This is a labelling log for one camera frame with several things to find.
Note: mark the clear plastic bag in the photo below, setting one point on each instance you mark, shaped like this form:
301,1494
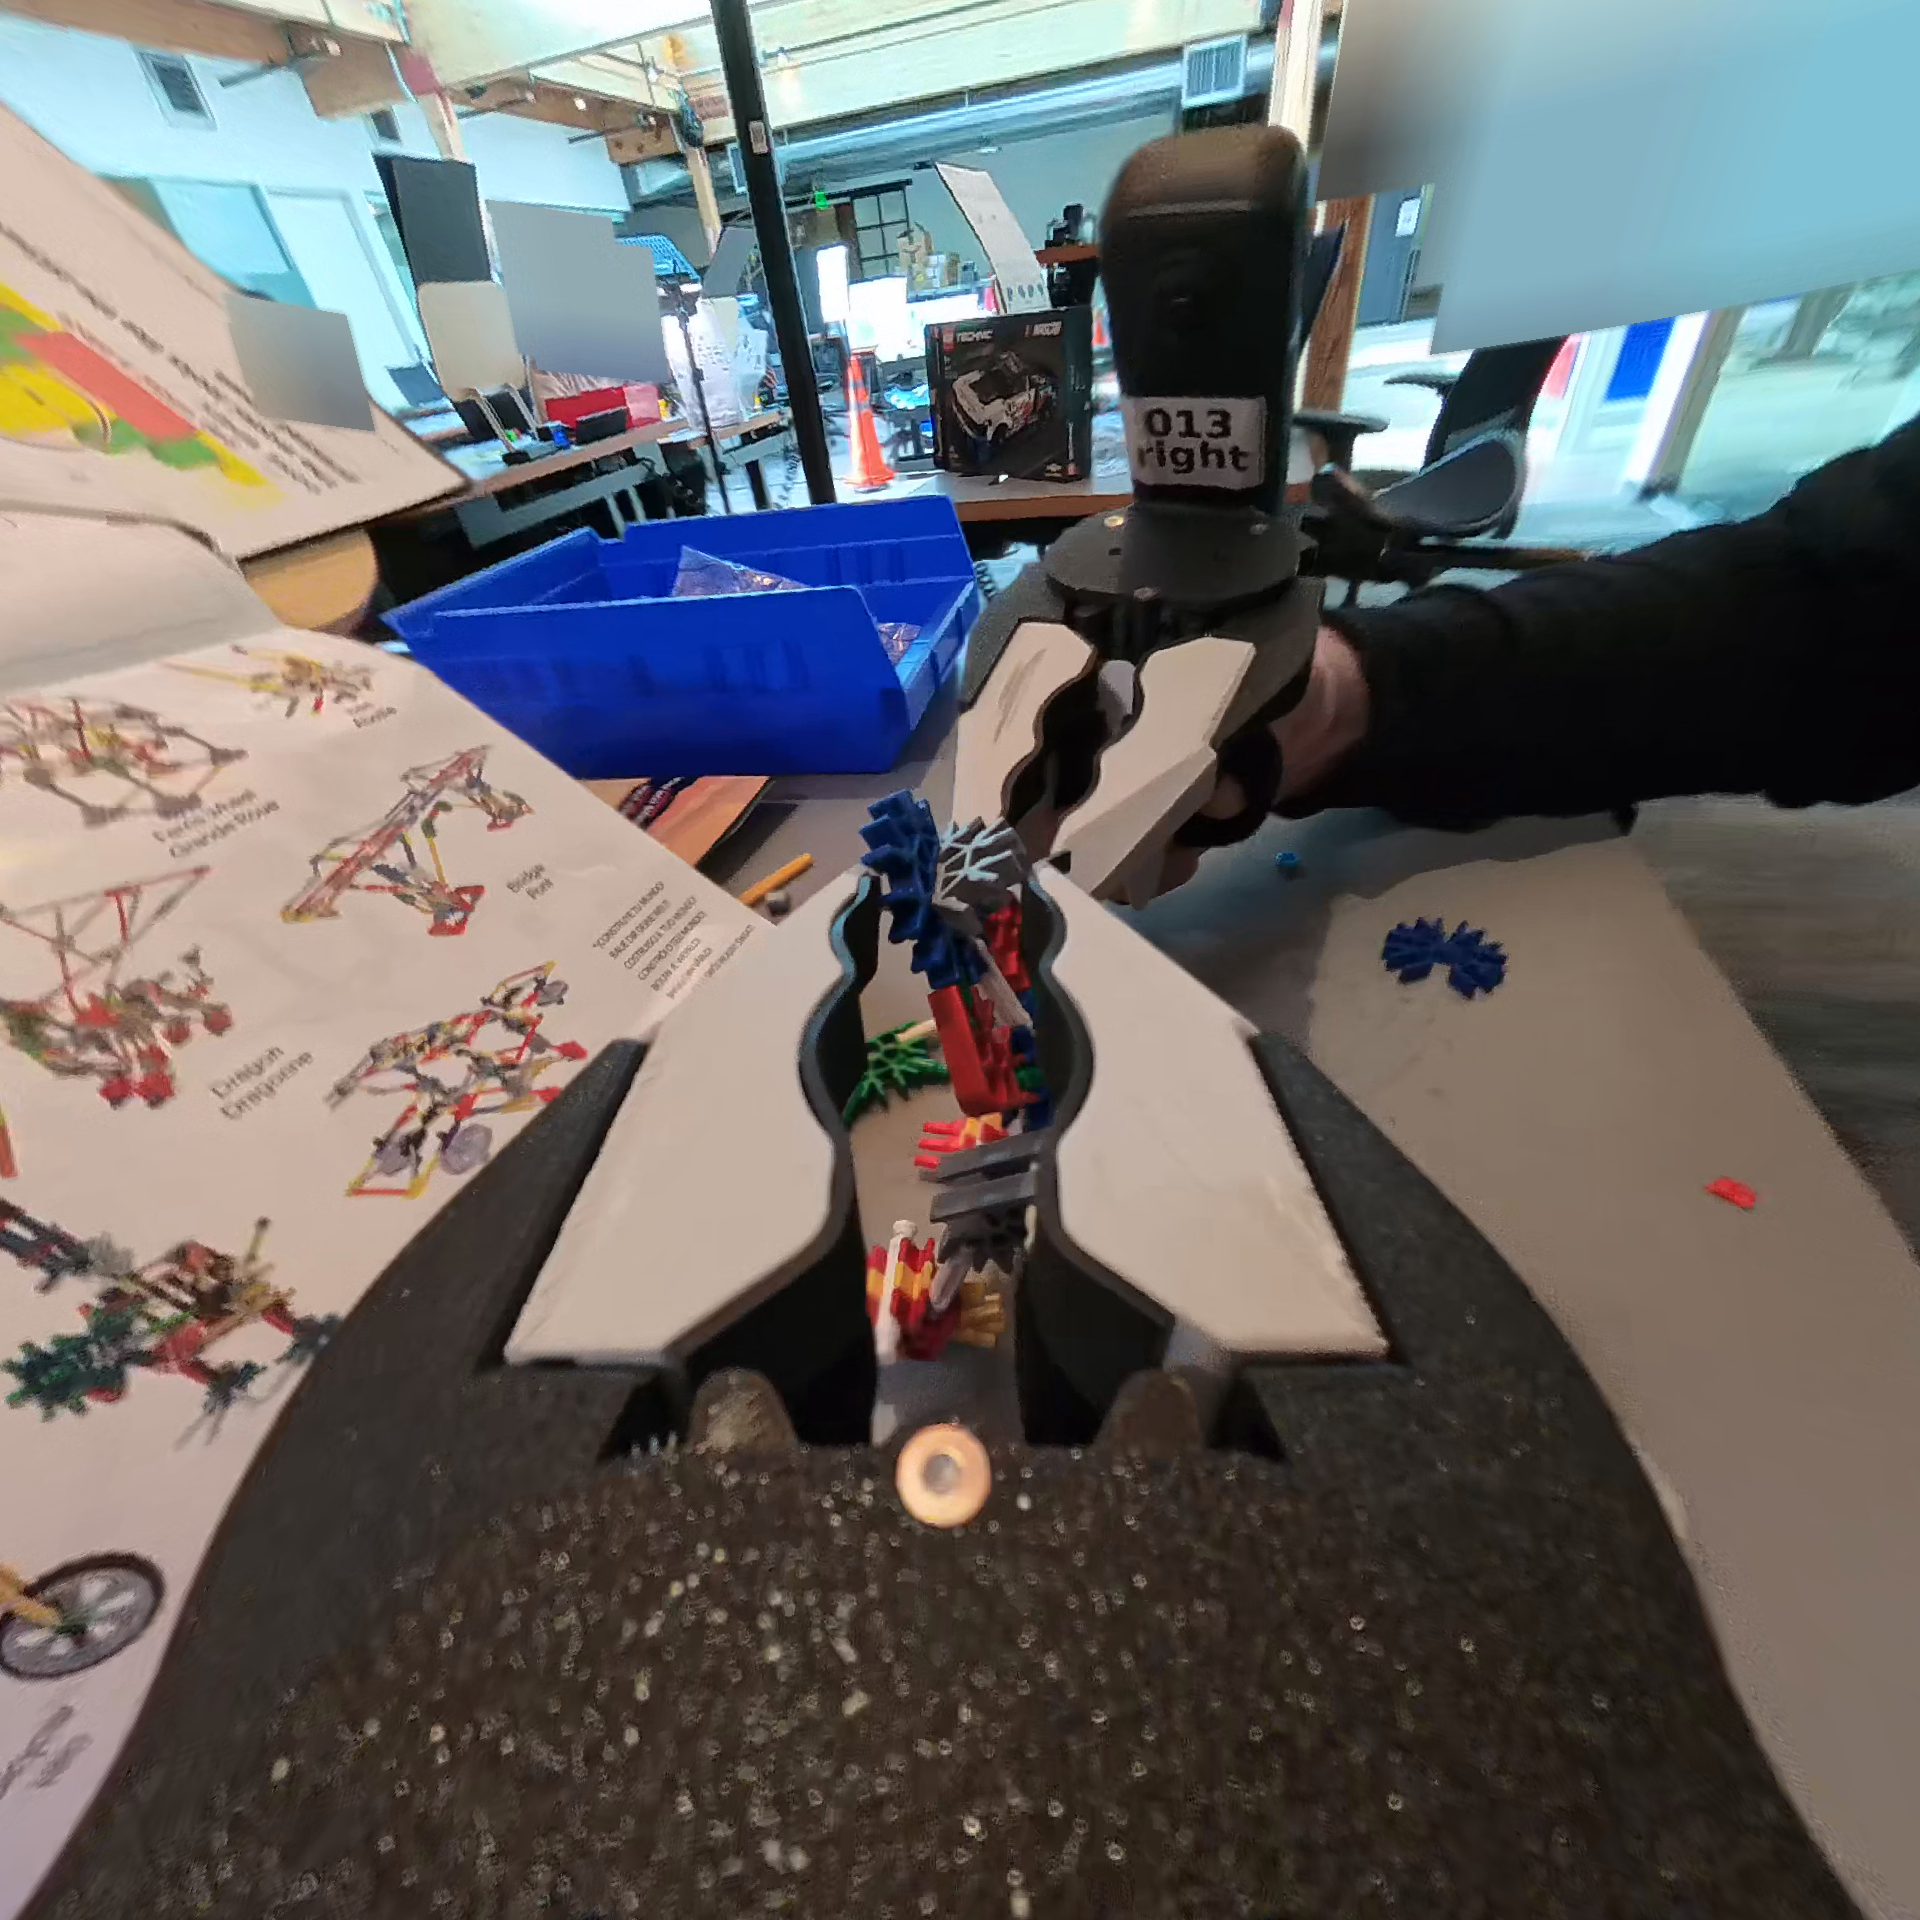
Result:
744,575

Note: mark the black toy car box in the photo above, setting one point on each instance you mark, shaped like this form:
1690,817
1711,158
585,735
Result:
1003,399

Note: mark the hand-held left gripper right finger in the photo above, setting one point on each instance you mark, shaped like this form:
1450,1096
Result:
1200,1184

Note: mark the blue snowflake connector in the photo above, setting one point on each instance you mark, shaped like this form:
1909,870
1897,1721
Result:
1441,957
900,885

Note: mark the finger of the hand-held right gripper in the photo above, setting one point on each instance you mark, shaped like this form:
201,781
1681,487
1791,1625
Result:
1171,764
1009,720

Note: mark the black metal pole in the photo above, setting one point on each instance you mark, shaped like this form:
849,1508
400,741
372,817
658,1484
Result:
772,255

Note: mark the round wooden board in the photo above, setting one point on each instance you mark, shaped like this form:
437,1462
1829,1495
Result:
315,587

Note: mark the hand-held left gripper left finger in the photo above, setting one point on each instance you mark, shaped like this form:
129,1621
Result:
704,1171

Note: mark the brown plastic bag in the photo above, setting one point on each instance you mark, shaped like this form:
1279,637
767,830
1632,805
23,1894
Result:
698,820

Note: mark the black office chair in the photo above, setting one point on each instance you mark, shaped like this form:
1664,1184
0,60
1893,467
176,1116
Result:
1464,481

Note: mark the person's right forearm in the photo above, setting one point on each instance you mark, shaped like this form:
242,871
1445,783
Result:
1621,676

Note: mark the brick building instruction sheet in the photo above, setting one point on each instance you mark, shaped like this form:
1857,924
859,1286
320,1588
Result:
299,451

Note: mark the long yellow rod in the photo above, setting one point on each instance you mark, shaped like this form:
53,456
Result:
778,878

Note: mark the colourful construction toy model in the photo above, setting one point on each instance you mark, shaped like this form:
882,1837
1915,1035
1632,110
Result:
975,1036

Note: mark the small red clip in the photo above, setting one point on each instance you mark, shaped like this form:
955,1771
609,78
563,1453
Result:
1730,1193

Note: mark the white instruction booklet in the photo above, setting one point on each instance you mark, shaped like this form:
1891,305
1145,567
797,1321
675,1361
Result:
120,599

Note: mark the blue plastic bin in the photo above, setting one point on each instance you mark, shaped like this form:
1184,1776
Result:
675,676

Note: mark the background work table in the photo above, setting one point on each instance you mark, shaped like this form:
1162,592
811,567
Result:
599,451

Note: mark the person's right hand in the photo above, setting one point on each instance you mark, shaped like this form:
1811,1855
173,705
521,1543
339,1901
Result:
1329,720

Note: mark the toy models instruction sheet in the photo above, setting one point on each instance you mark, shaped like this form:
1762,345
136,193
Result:
376,974

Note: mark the orange traffic cone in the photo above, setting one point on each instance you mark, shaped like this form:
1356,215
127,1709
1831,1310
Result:
868,435

